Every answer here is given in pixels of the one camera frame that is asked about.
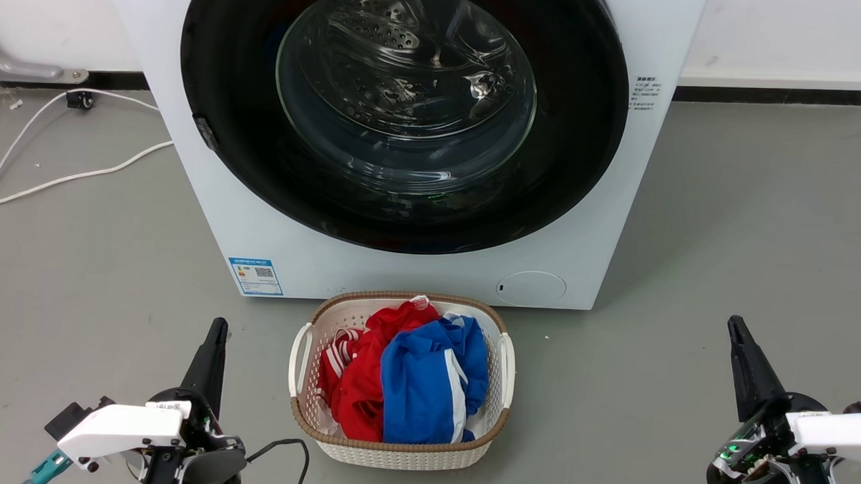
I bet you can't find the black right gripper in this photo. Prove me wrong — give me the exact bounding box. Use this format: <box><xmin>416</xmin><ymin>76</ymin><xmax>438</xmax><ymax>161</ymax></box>
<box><xmin>705</xmin><ymin>314</ymin><xmax>840</xmax><ymax>484</ymax></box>

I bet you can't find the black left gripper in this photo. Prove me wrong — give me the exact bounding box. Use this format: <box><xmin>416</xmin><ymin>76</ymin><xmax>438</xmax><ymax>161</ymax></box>
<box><xmin>143</xmin><ymin>314</ymin><xmax>251</xmax><ymax>473</ymax></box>

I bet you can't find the white front-load washing machine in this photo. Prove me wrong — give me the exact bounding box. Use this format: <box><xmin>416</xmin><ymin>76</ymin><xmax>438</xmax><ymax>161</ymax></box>
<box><xmin>94</xmin><ymin>0</ymin><xmax>709</xmax><ymax>314</ymax></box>

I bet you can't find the black round washer door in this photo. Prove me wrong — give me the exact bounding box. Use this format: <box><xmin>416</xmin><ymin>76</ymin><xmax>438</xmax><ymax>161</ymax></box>
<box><xmin>173</xmin><ymin>0</ymin><xmax>633</xmax><ymax>261</ymax></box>

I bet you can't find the blue energy label sticker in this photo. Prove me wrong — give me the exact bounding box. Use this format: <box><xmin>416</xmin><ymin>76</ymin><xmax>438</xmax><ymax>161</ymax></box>
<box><xmin>227</xmin><ymin>257</ymin><xmax>285</xmax><ymax>297</ymax></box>

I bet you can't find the red garment with white stripes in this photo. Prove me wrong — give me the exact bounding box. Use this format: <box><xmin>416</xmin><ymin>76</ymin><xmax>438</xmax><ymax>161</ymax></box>
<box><xmin>315</xmin><ymin>293</ymin><xmax>444</xmax><ymax>445</ymax></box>

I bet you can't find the blue garment with white stripe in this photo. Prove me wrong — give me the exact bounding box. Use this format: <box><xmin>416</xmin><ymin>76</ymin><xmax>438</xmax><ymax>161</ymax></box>
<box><xmin>379</xmin><ymin>312</ymin><xmax>492</xmax><ymax>447</ymax></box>

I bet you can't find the white woven laundry basket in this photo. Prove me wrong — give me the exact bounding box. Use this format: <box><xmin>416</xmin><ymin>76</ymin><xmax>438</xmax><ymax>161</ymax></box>
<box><xmin>285</xmin><ymin>288</ymin><xmax>519</xmax><ymax>475</ymax></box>

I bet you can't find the round white filter cover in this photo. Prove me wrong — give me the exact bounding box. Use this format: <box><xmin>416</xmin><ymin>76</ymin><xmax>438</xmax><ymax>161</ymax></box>
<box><xmin>495</xmin><ymin>270</ymin><xmax>568</xmax><ymax>309</ymax></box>

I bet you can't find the black skirting strip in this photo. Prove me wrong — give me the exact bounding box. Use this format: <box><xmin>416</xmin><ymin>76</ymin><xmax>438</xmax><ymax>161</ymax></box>
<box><xmin>0</xmin><ymin>67</ymin><xmax>151</xmax><ymax>92</ymax></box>
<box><xmin>673</xmin><ymin>84</ymin><xmax>861</xmax><ymax>109</ymax></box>

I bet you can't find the small printed text sticker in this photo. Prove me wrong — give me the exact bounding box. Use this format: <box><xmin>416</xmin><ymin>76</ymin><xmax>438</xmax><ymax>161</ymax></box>
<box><xmin>629</xmin><ymin>74</ymin><xmax>662</xmax><ymax>114</ymax></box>

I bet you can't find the thin black left gripper cable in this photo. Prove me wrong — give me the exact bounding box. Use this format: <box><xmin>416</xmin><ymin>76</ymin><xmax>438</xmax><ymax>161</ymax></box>
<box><xmin>245</xmin><ymin>437</ymin><xmax>311</xmax><ymax>484</ymax></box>

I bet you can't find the white power cable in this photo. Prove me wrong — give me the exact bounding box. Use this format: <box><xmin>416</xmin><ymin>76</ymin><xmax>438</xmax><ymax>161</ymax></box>
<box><xmin>0</xmin><ymin>85</ymin><xmax>162</xmax><ymax>223</ymax></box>
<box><xmin>0</xmin><ymin>135</ymin><xmax>175</xmax><ymax>216</ymax></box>

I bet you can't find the grey door handle latch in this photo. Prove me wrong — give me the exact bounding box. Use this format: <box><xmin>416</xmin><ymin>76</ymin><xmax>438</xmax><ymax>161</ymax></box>
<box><xmin>193</xmin><ymin>116</ymin><xmax>218</xmax><ymax>152</ymax></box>

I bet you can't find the grey metal floor bracket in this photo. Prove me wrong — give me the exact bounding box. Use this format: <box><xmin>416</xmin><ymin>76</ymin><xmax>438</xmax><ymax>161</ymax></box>
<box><xmin>0</xmin><ymin>32</ymin><xmax>91</xmax><ymax>87</ymax></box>

